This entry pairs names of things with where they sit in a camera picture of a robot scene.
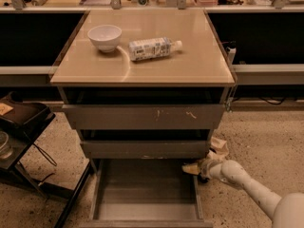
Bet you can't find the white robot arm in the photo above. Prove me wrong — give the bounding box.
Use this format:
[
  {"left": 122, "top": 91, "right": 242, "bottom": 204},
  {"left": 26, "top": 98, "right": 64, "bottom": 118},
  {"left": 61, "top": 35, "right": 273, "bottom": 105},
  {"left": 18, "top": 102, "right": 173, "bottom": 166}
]
[{"left": 182, "top": 159, "right": 304, "bottom": 228}]

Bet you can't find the grey middle drawer front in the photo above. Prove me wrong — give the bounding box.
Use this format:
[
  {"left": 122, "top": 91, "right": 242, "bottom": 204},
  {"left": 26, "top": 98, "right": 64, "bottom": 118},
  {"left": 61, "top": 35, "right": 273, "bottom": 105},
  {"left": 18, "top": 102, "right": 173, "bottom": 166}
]
[{"left": 81, "top": 141, "right": 210, "bottom": 159}]

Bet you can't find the open grey bottom drawer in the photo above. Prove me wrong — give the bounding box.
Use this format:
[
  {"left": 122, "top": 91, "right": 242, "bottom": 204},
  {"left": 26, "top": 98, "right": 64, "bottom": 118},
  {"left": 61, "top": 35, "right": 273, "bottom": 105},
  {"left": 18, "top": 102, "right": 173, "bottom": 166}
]
[{"left": 80, "top": 159, "right": 213, "bottom": 228}]

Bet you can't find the grey drawer cabinet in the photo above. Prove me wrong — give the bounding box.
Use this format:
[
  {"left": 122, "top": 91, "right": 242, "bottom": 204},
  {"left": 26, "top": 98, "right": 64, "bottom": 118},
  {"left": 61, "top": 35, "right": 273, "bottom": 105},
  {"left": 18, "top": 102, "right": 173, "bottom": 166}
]
[{"left": 49, "top": 9, "right": 238, "bottom": 228}]

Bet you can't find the grey top drawer front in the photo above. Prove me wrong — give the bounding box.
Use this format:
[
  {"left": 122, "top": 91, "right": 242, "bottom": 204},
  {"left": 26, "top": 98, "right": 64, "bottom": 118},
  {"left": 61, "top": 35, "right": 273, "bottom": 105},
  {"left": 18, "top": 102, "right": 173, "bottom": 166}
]
[{"left": 63, "top": 104, "right": 224, "bottom": 130}]

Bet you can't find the small white spray bottle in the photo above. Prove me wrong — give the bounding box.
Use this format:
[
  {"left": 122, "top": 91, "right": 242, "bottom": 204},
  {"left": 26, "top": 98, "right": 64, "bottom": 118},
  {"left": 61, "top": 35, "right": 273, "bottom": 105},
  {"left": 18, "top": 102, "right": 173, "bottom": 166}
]
[{"left": 225, "top": 41, "right": 237, "bottom": 64}]

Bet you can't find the clear plastic water bottle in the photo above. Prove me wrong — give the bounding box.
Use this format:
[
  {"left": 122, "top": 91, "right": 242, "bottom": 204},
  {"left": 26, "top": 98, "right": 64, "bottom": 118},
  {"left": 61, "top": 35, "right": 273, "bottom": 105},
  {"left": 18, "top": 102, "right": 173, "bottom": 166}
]
[{"left": 128, "top": 37, "right": 182, "bottom": 62}]

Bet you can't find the white ceramic bowl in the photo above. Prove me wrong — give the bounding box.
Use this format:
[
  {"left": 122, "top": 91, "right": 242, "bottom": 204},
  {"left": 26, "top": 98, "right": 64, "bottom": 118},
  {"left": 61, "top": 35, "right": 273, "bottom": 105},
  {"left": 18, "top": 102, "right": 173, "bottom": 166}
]
[{"left": 87, "top": 25, "right": 122, "bottom": 52}]

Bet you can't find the black tray on cart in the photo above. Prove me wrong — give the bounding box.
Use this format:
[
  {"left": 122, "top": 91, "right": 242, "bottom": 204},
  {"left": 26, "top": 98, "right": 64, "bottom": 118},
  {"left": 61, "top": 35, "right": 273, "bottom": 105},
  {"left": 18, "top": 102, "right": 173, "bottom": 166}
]
[{"left": 0, "top": 91, "right": 51, "bottom": 133}]

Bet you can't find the black side cart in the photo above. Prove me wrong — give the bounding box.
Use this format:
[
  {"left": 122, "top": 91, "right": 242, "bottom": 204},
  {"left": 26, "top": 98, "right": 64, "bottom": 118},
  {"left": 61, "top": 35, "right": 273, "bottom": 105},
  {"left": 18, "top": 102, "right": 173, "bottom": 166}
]
[{"left": 0, "top": 91, "right": 94, "bottom": 228}]

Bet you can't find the clear glass jar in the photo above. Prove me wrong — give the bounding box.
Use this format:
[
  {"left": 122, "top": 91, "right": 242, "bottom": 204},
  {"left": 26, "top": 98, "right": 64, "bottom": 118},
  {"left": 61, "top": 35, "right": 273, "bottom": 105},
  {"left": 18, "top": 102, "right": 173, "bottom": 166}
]
[{"left": 0, "top": 131, "right": 13, "bottom": 160}]

